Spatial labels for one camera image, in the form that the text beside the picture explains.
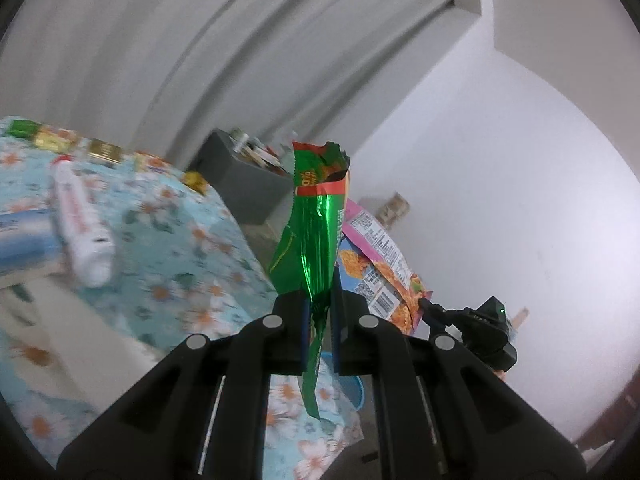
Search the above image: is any white curtain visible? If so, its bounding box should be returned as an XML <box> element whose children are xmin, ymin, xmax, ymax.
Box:
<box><xmin>0</xmin><ymin>0</ymin><xmax>458</xmax><ymax>186</ymax></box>

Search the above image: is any red orange packet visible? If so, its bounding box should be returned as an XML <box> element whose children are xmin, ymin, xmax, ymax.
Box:
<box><xmin>135</xmin><ymin>152</ymin><xmax>168</xmax><ymax>171</ymax></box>

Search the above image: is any blue and white box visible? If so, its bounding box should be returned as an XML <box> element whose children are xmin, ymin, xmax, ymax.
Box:
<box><xmin>0</xmin><ymin>210</ymin><xmax>63</xmax><ymax>278</ymax></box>

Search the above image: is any pink noodle packet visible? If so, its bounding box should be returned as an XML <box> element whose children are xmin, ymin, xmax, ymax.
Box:
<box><xmin>336</xmin><ymin>199</ymin><xmax>433</xmax><ymax>336</ymax></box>

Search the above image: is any green snack wrapper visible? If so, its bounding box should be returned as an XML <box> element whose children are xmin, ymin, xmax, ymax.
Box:
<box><xmin>267</xmin><ymin>141</ymin><xmax>352</xmax><ymax>420</ymax></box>

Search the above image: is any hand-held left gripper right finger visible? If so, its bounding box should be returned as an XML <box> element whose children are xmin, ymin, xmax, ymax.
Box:
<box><xmin>331</xmin><ymin>280</ymin><xmax>587</xmax><ymax>480</ymax></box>

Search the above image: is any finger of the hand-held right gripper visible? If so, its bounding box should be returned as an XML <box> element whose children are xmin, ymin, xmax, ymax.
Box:
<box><xmin>419</xmin><ymin>297</ymin><xmax>453</xmax><ymax>333</ymax></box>

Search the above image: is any yellow gold packet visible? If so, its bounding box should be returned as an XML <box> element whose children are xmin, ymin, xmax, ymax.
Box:
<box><xmin>35</xmin><ymin>129</ymin><xmax>76</xmax><ymax>153</ymax></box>

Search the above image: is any white tube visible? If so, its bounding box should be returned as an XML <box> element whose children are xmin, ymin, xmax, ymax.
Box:
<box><xmin>50</xmin><ymin>156</ymin><xmax>115</xmax><ymax>288</ymax></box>

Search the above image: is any grey cabinet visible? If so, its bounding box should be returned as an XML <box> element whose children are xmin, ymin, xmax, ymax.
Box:
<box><xmin>187</xmin><ymin>129</ymin><xmax>296</xmax><ymax>226</ymax></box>

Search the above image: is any floral light blue bed cover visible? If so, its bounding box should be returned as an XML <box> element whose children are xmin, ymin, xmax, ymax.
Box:
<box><xmin>0</xmin><ymin>116</ymin><xmax>363</xmax><ymax>480</ymax></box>

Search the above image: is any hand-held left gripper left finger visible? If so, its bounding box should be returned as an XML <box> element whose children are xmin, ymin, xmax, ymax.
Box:
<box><xmin>57</xmin><ymin>294</ymin><xmax>307</xmax><ymax>480</ymax></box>

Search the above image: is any blue mesh wastebasket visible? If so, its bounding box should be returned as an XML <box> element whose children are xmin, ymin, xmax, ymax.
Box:
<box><xmin>320</xmin><ymin>351</ymin><xmax>366</xmax><ymax>413</ymax></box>

